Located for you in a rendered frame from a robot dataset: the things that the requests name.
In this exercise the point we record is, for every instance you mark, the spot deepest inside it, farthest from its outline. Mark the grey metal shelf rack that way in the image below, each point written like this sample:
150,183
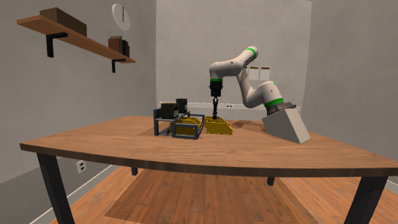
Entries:
157,117

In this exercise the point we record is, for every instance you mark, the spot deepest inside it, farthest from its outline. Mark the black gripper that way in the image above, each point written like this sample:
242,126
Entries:
215,93

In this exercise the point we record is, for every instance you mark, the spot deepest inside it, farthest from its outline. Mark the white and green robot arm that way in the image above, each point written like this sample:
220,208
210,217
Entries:
267,93

